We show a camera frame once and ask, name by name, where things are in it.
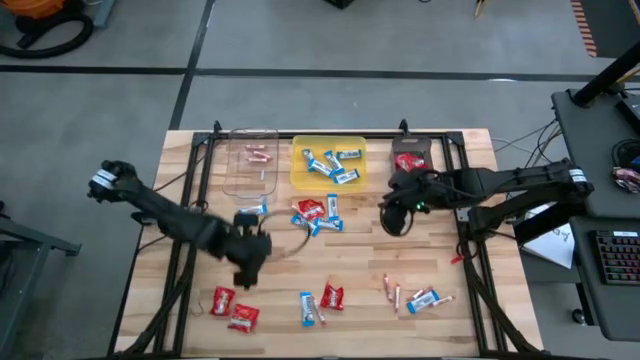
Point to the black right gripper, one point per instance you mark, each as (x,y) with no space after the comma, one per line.
(405,195)

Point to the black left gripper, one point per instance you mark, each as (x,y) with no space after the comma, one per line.
(247,252)

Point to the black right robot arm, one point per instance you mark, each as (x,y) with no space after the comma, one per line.
(500,182)

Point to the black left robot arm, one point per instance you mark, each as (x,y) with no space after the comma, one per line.
(165,220)

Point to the clear plastic bin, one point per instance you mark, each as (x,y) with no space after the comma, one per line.
(235,172)

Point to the red clip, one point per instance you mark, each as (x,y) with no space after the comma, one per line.
(457,259)

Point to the yellow plastic bin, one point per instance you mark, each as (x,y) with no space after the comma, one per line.
(300,180)

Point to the black desk support beam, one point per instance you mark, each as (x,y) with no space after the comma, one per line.
(550,220)

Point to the white paper sheet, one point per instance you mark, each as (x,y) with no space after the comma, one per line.
(555,245)

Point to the grey desk panel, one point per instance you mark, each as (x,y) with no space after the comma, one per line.
(590,130)
(585,280)

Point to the tan wooden stick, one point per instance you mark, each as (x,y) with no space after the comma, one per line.
(479,9)

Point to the black stand foot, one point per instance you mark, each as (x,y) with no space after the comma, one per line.
(340,3)

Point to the grey metal cart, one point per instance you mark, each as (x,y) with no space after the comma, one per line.
(40,239)

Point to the black caster wheel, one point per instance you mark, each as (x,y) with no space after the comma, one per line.
(578,316)

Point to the pink patterned bundle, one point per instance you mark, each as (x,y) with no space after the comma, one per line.
(627,177)

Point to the black backlit keyboard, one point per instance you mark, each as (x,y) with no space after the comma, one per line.
(620,260)

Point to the black stand pole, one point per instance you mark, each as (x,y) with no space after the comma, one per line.
(605,75)

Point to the dark mat orange fringe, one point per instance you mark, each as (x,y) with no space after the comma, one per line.
(615,25)

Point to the orange vacuum cleaner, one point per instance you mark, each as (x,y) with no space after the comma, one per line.
(30,7)

